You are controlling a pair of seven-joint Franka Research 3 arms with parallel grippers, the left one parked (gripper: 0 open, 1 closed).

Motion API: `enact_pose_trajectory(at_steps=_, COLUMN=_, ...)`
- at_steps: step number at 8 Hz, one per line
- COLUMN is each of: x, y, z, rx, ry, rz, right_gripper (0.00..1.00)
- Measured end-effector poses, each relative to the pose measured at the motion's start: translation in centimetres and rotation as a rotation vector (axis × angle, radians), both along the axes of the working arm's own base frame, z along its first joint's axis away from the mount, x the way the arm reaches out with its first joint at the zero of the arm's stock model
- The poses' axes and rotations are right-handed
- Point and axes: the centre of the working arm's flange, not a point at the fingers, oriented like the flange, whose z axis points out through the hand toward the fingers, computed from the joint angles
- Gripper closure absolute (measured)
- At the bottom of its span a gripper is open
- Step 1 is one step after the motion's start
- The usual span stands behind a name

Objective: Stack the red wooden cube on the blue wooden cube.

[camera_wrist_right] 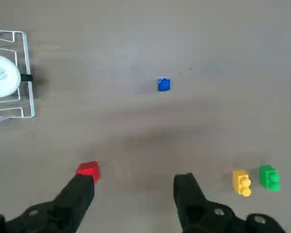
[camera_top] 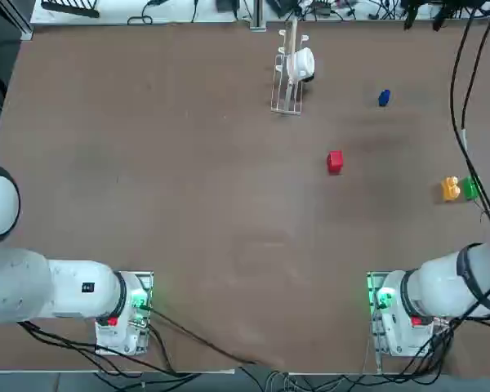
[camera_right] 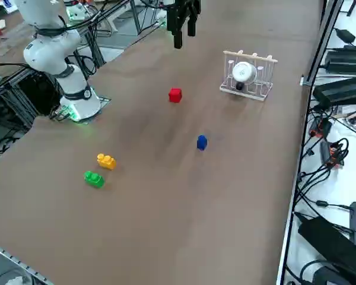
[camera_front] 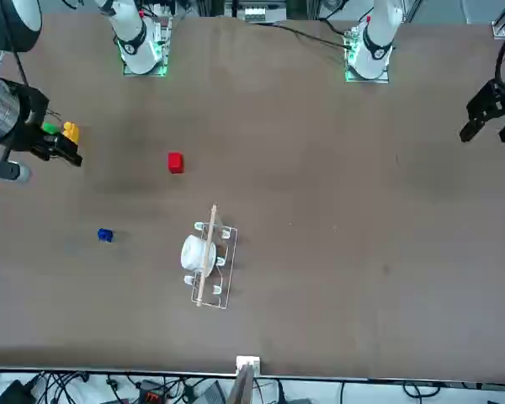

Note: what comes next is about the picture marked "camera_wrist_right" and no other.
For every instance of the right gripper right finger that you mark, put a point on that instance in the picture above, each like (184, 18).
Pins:
(194, 208)

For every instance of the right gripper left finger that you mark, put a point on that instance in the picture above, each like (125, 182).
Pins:
(63, 208)

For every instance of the red wooden cube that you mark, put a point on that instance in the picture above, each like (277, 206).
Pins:
(88, 168)

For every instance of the blue wooden cube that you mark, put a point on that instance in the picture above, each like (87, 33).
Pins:
(164, 85)

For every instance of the yellow toy brick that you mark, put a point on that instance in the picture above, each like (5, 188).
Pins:
(240, 180)

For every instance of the green toy brick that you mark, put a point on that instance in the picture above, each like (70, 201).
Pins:
(266, 176)

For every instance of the white cup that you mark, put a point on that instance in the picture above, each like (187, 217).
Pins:
(2, 77)

